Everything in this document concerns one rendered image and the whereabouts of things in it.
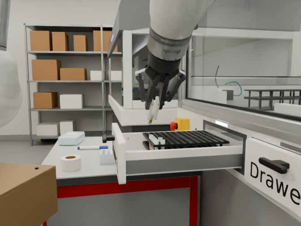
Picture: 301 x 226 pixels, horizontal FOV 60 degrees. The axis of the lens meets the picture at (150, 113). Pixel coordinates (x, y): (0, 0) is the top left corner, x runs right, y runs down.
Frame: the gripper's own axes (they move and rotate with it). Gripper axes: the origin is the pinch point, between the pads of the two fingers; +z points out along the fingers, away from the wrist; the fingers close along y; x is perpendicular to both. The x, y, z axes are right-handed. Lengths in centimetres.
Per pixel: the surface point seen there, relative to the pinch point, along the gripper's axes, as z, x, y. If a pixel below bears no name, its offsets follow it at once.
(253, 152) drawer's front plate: -5.0, -18.2, 21.6
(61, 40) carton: 213, 323, -78
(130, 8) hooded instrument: 23, 94, 2
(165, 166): 3.7, -16.5, 1.7
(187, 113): 30.1, 22.0, 22.5
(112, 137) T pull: 7.7, -4.5, -11.5
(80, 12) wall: 205, 396, -51
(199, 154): 2.2, -14.4, 11.1
